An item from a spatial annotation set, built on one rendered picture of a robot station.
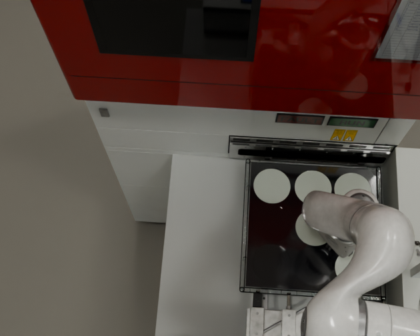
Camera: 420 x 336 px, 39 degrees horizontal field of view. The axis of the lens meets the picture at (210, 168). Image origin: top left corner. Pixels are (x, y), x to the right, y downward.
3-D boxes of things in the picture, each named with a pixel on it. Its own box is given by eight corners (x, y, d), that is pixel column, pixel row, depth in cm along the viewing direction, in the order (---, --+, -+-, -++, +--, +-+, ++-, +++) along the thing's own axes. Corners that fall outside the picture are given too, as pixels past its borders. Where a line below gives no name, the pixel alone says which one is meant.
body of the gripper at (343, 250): (319, 219, 142) (312, 232, 152) (349, 253, 139) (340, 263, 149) (342, 200, 144) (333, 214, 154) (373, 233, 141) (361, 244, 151)
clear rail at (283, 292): (239, 287, 156) (239, 286, 154) (385, 297, 154) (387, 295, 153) (239, 292, 155) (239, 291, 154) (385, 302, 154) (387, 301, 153)
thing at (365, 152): (229, 153, 174) (229, 139, 165) (382, 161, 173) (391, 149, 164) (229, 158, 173) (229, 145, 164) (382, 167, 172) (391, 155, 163)
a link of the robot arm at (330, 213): (306, 238, 108) (297, 223, 139) (395, 259, 107) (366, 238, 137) (317, 189, 108) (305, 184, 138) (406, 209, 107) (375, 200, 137)
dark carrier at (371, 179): (251, 163, 168) (251, 162, 167) (375, 170, 167) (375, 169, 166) (245, 286, 155) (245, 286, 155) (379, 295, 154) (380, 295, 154)
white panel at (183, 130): (106, 142, 178) (78, 73, 141) (383, 159, 176) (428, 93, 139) (105, 151, 177) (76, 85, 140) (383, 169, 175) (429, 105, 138)
